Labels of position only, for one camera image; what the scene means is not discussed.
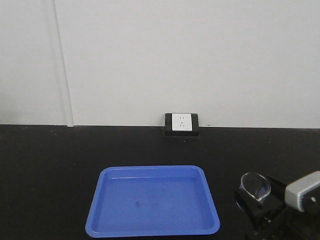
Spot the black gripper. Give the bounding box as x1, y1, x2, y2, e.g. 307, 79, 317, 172
234, 176, 320, 240

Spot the clear glass beaker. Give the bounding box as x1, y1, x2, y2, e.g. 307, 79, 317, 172
239, 172, 272, 204

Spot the blue plastic tray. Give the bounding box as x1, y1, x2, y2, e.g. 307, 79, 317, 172
85, 165, 221, 238

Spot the white outlet in black box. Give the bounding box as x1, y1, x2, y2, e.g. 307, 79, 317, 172
164, 113, 200, 137

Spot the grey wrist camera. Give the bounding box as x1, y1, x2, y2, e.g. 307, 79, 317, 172
284, 170, 320, 212

